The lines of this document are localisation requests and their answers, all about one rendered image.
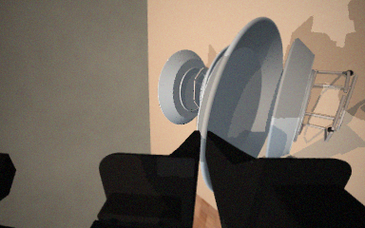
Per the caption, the silver wire dish rack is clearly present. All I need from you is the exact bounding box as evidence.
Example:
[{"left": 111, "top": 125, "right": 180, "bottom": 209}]
[{"left": 298, "top": 70, "right": 358, "bottom": 142}]

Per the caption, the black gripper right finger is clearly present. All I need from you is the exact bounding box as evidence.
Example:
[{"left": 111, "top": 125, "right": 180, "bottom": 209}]
[{"left": 205, "top": 131, "right": 352, "bottom": 228}]

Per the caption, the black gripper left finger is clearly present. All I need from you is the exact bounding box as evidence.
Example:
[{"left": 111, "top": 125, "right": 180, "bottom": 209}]
[{"left": 99, "top": 130, "right": 201, "bottom": 228}]

